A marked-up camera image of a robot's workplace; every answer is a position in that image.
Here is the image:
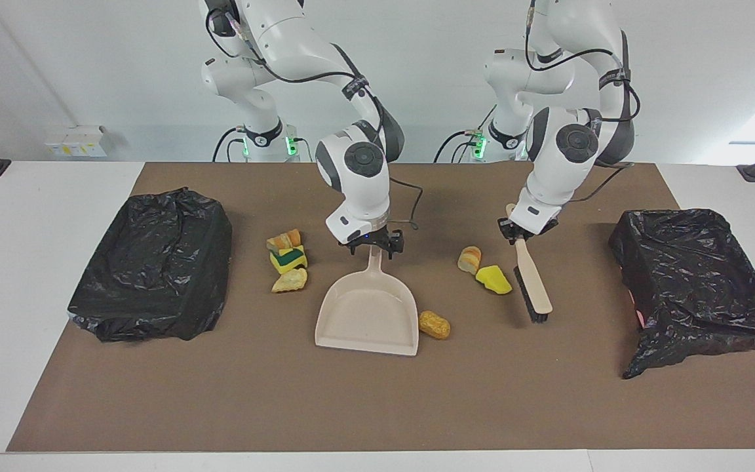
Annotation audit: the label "beige brush black bristles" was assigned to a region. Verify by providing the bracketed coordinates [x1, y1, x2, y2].
[505, 203, 554, 325]

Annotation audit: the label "plain yellow sponge piece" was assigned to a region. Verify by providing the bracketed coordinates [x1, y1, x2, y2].
[475, 265, 513, 295]

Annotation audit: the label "yellow and green sponge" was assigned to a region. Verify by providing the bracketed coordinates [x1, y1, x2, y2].
[269, 246, 309, 275]

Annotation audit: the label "pale yellow chip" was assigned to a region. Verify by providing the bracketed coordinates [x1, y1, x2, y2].
[271, 267, 309, 294]

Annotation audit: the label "beige plastic dustpan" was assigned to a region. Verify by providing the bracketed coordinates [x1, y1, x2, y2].
[315, 246, 419, 357]

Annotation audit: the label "brown toy potato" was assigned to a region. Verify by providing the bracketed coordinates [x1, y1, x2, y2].
[418, 310, 452, 340]

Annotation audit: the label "black bag over pink bin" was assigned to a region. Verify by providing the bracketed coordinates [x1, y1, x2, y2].
[608, 208, 755, 380]

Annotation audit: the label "black bag lined bin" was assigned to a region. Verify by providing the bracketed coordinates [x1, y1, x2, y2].
[67, 187, 233, 343]

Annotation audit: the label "orange striped toy croissant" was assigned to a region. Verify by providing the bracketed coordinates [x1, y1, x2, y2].
[266, 228, 302, 253]

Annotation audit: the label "brown table mat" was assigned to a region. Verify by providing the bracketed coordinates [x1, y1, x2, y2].
[6, 162, 755, 453]

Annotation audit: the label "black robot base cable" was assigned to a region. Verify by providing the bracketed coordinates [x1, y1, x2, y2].
[212, 127, 242, 163]
[433, 105, 497, 163]

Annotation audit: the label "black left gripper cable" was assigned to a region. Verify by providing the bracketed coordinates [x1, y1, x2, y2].
[525, 0, 642, 204]

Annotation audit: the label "white wall socket box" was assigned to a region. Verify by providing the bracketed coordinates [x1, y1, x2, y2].
[45, 126, 108, 158]

